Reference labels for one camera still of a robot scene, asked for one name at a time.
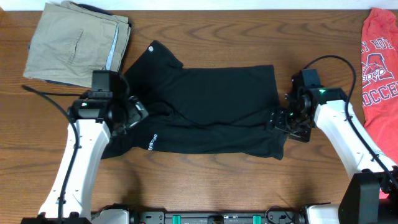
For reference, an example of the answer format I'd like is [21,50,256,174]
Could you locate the red printed t-shirt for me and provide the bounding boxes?
[360,7,398,200]

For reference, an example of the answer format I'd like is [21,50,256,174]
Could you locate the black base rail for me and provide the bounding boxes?
[130,207,308,224]

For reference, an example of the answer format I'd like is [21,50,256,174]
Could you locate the black polo shirt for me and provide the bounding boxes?
[103,41,287,160]

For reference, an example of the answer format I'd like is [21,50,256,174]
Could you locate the folded khaki pants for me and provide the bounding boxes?
[22,0,131,88]

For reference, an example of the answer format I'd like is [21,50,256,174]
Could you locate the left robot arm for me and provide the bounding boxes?
[21,92,148,223]

